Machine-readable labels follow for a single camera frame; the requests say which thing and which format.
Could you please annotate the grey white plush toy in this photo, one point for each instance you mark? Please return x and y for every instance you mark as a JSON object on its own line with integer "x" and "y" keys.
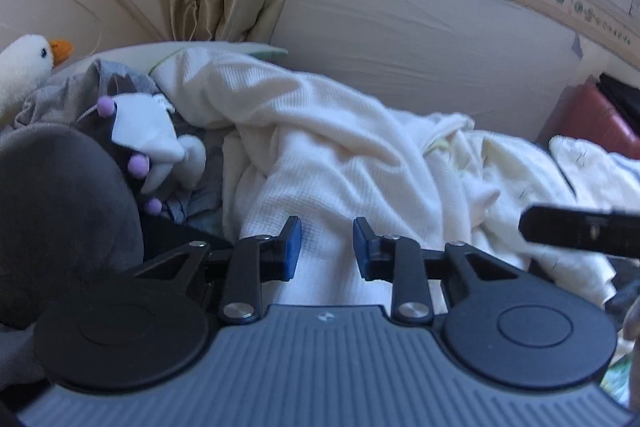
{"x": 137, "y": 131}

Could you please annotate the black garment on cushion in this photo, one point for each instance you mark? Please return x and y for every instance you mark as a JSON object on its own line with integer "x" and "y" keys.
{"x": 624, "y": 98}

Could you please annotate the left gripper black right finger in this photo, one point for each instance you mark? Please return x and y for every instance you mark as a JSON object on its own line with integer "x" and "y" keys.
{"x": 503, "y": 324}

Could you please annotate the cream knit baby cardigan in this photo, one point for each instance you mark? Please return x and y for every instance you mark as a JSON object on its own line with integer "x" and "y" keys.
{"x": 307, "y": 146}

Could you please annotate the white goose plush toy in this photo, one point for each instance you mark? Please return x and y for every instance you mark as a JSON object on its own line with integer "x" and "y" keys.
{"x": 25, "y": 64}

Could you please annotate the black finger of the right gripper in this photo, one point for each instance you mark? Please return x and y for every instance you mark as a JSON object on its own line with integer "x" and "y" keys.
{"x": 582, "y": 230}

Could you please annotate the pale printed cream garment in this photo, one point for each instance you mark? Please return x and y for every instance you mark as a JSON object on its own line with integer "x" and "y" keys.
{"x": 601, "y": 180}

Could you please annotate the red leather cushion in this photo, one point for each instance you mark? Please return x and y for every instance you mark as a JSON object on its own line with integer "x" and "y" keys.
{"x": 584, "y": 113}

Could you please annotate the grey cloth garment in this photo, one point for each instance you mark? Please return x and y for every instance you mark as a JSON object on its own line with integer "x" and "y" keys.
{"x": 63, "y": 100}

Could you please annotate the dark grey pillow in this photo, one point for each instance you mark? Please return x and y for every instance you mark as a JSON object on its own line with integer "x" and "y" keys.
{"x": 68, "y": 219}

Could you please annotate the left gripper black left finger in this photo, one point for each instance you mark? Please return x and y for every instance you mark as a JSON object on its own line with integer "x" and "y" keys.
{"x": 153, "y": 322}

